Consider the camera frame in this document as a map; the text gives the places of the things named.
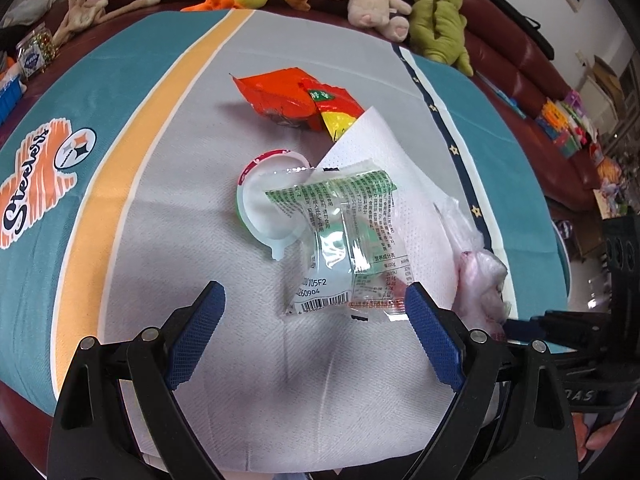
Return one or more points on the colourful toy packages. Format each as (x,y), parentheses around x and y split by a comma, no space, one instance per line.
(615,190)

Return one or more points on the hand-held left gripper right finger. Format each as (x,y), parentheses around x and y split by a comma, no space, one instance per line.
(435,335)

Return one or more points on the teal thin book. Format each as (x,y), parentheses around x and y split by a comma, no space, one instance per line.
(510,101)

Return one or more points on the orange-red snack wrapper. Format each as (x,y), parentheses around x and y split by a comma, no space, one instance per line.
(270,92)

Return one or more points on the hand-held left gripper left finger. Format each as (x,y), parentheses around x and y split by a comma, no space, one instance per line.
(195,335)

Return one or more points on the cardboard box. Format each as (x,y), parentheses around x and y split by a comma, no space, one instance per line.
(607,85)

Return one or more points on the green dinosaur plush toy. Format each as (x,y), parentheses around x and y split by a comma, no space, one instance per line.
(440,30)

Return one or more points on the purple white ball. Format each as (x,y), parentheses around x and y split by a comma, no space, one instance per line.
(562,232)

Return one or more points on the white paper towel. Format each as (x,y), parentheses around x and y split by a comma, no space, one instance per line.
(380,145)

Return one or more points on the clear green printed wrapper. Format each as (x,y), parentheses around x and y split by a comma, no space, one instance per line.
(345,210)

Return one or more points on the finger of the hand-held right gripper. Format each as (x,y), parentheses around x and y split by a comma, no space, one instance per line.
(520,327)

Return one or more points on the dark red leather sofa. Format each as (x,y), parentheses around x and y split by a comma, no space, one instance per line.
(500,60)

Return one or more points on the clear plastic bag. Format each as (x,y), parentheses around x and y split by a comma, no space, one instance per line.
(480,280)

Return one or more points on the teal printed blanket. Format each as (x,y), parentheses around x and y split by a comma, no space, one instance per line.
(150,260)

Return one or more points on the clear candy jar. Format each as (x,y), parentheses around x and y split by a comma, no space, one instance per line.
(35,55)

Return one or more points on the red yellow snack wrapper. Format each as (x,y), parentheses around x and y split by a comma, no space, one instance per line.
(335,110)

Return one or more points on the beige rabbit plush toy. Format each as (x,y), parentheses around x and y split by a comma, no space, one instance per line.
(85,10)

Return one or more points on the pile of colourful toys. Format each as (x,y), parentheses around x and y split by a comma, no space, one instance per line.
(560,120)

